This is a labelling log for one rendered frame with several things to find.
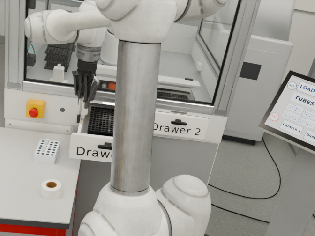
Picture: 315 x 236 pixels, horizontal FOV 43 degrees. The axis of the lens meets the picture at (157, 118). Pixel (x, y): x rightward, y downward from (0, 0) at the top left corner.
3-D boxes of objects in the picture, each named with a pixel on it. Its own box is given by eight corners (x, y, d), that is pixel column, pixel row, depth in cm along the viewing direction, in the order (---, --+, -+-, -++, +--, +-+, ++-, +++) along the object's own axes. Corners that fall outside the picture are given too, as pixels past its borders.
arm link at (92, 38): (94, 38, 154) (63, 39, 146) (99, -3, 147) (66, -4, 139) (108, 47, 147) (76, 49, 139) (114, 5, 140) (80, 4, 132)
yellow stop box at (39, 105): (42, 120, 177) (42, 105, 174) (25, 117, 176) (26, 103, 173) (44, 114, 181) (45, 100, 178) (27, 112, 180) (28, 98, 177)
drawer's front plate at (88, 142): (140, 165, 162) (145, 142, 157) (68, 158, 158) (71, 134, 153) (140, 163, 164) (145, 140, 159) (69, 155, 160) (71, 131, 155)
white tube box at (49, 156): (54, 164, 163) (55, 156, 161) (33, 161, 162) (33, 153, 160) (59, 148, 174) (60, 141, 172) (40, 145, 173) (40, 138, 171)
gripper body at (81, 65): (72, 56, 149) (71, 79, 153) (89, 63, 145) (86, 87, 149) (86, 53, 155) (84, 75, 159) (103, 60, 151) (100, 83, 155)
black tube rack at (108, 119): (127, 147, 169) (130, 134, 166) (86, 143, 167) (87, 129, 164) (127, 122, 189) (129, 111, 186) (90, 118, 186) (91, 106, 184)
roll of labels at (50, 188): (62, 198, 145) (63, 189, 143) (42, 200, 142) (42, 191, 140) (58, 186, 150) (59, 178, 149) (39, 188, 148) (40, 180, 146)
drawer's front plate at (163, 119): (204, 139, 191) (209, 119, 186) (144, 132, 187) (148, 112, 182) (203, 137, 193) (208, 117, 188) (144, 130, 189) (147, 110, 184)
